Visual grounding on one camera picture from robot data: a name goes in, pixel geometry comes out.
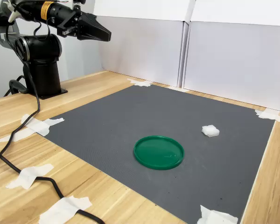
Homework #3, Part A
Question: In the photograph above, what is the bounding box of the dark grey mat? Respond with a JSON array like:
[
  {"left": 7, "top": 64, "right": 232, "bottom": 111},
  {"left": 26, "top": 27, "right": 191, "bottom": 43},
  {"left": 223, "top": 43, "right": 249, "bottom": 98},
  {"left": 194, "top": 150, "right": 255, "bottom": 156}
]
[{"left": 37, "top": 84, "right": 276, "bottom": 224}]

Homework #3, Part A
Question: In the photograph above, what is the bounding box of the black camera cable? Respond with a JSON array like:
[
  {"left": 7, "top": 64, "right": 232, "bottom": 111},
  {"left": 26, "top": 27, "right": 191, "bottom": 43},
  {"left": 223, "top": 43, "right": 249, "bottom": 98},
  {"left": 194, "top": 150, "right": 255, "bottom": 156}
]
[{"left": 0, "top": 4, "right": 106, "bottom": 224}]

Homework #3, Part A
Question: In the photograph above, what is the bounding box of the white partition board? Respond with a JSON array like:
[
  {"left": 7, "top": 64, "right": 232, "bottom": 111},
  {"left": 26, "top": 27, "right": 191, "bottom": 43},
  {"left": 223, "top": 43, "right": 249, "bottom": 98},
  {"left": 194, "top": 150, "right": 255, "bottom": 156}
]
[
  {"left": 177, "top": 0, "right": 280, "bottom": 113},
  {"left": 93, "top": 0, "right": 194, "bottom": 88}
]

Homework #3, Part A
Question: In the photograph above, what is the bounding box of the small white plastic terminal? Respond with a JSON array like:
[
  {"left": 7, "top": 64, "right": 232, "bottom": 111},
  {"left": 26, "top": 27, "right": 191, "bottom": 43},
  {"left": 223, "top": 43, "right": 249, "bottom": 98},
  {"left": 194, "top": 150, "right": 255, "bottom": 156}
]
[{"left": 202, "top": 125, "right": 220, "bottom": 138}]

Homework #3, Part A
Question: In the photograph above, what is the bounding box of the black base power cable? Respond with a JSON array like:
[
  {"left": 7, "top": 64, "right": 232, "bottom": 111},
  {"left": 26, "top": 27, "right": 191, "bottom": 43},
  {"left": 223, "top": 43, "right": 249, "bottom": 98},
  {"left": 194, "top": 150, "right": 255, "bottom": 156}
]
[{"left": 3, "top": 74, "right": 28, "bottom": 98}]

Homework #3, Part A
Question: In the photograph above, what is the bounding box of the black gripper signal cable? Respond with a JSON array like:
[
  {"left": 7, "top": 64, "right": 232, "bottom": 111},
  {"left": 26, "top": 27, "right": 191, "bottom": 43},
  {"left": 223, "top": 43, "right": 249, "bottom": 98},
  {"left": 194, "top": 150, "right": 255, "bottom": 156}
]
[{"left": 33, "top": 20, "right": 51, "bottom": 42}]

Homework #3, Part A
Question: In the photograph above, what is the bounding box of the round green lid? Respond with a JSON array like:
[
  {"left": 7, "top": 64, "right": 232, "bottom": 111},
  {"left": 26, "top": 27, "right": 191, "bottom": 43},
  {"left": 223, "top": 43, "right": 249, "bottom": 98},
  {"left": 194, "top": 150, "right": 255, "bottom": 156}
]
[{"left": 133, "top": 135, "right": 185, "bottom": 170}]

